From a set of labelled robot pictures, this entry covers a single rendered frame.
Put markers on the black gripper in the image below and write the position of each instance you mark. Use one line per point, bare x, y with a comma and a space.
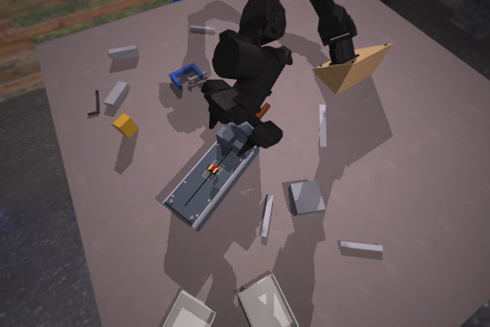
264, 134

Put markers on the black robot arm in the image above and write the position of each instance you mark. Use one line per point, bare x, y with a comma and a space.
239, 56

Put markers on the blue c-clamp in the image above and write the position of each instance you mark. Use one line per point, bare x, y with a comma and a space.
186, 70

